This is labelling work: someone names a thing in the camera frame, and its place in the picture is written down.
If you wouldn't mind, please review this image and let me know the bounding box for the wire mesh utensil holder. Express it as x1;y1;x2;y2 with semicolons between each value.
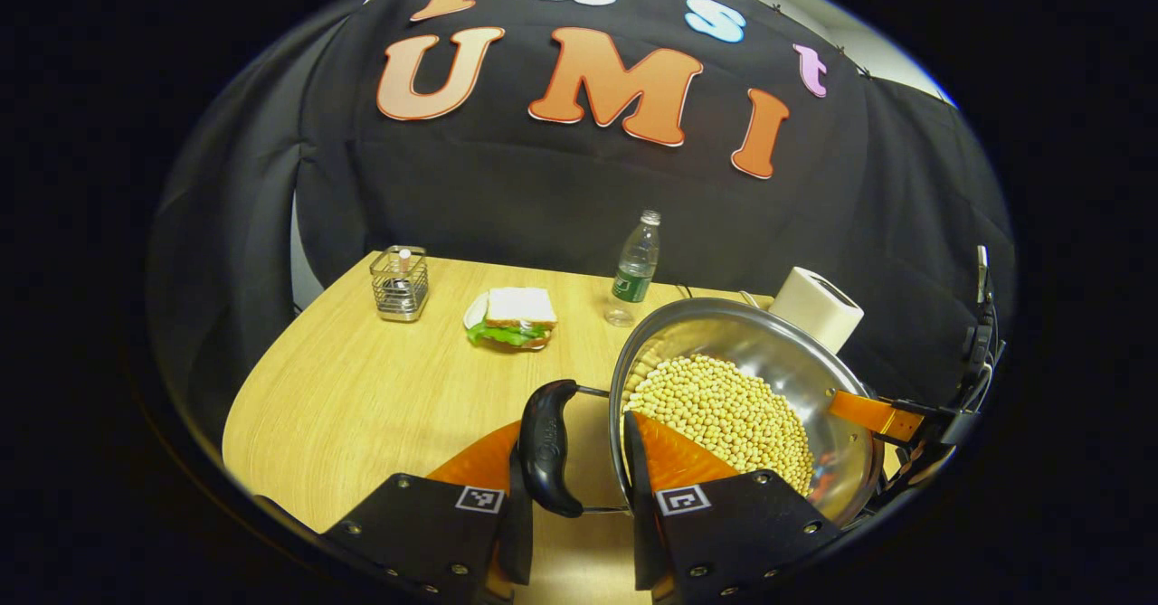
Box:
370;245;430;322

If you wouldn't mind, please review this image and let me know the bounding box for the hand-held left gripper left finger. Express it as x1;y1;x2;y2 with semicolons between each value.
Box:
321;420;535;604

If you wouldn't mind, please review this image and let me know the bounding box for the pile of soybeans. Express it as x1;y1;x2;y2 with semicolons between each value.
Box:
622;354;815;496

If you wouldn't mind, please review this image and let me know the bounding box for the stainless steel pot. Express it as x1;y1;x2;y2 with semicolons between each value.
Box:
517;298;886;529

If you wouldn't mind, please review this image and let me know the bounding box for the clear plastic water bottle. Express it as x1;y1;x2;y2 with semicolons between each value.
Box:
604;210;662;327

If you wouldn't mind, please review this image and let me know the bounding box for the white toaster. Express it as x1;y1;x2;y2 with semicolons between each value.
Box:
769;267;865;354

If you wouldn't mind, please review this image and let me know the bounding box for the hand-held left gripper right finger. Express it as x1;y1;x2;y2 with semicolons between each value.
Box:
622;411;842;604

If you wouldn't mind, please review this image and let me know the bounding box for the sandwich with lettuce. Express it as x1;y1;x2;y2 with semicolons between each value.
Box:
468;287;558;351

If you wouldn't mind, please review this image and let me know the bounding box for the black backdrop cloth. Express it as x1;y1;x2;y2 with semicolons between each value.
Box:
145;0;1016;461

